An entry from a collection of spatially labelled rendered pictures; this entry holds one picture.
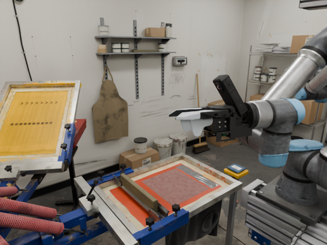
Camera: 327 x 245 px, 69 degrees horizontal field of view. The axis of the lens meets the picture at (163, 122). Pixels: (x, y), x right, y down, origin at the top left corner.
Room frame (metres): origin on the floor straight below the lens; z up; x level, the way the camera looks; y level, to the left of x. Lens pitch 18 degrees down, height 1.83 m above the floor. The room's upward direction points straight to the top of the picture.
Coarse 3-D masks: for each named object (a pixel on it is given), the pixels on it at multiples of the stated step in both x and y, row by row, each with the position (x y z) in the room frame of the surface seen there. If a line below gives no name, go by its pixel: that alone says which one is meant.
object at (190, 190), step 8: (176, 184) 1.38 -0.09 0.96; (184, 184) 1.38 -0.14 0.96; (192, 184) 1.38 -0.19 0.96; (200, 184) 1.38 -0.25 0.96; (160, 192) 1.29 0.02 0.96; (168, 192) 1.29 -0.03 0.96; (176, 192) 1.29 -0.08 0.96; (184, 192) 1.29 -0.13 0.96; (192, 192) 1.29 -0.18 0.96; (200, 192) 1.29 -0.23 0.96; (208, 192) 1.29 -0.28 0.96; (160, 200) 1.21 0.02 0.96; (168, 200) 1.21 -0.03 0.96; (176, 200) 1.21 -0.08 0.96; (184, 200) 1.21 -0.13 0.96; (192, 200) 1.21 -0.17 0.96; (128, 208) 1.14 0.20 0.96; (136, 208) 1.14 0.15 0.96; (168, 208) 1.14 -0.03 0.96; (136, 216) 1.07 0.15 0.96; (144, 216) 1.07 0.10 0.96; (144, 224) 1.01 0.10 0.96
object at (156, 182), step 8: (168, 168) 1.60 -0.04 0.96; (176, 168) 1.60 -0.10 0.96; (152, 176) 1.48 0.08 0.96; (160, 176) 1.48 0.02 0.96; (168, 176) 1.48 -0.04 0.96; (176, 176) 1.48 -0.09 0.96; (184, 176) 1.48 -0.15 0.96; (144, 184) 1.38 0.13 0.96; (152, 184) 1.38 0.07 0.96; (160, 184) 1.38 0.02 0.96; (168, 184) 1.38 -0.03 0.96; (112, 192) 1.29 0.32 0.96; (120, 192) 1.29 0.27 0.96; (152, 192) 1.29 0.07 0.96; (120, 200) 1.21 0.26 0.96; (128, 200) 1.21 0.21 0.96
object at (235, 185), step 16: (160, 160) 1.66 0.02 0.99; (176, 160) 1.72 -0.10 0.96; (192, 160) 1.66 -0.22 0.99; (128, 176) 1.46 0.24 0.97; (224, 176) 1.42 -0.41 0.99; (96, 192) 1.24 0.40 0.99; (224, 192) 1.24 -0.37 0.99; (112, 208) 1.09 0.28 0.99; (192, 208) 1.09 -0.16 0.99; (128, 224) 0.97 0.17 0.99
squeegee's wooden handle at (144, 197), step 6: (126, 180) 1.27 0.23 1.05; (132, 180) 1.26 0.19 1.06; (126, 186) 1.27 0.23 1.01; (132, 186) 1.21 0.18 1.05; (138, 186) 1.20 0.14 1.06; (132, 192) 1.22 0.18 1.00; (138, 192) 1.17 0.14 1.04; (144, 192) 1.13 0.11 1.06; (138, 198) 1.17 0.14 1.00; (144, 198) 1.12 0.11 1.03; (150, 198) 1.08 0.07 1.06; (150, 204) 1.07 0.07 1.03; (156, 204) 1.06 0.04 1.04; (156, 210) 1.06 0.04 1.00
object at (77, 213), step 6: (78, 210) 1.01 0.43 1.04; (60, 216) 0.96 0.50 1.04; (66, 216) 0.96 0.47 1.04; (72, 216) 0.96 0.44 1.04; (78, 216) 0.97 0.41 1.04; (84, 216) 0.98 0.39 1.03; (90, 216) 1.00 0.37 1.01; (60, 222) 0.93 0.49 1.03; (66, 222) 0.93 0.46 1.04; (72, 222) 0.95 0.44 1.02; (78, 222) 0.96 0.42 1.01
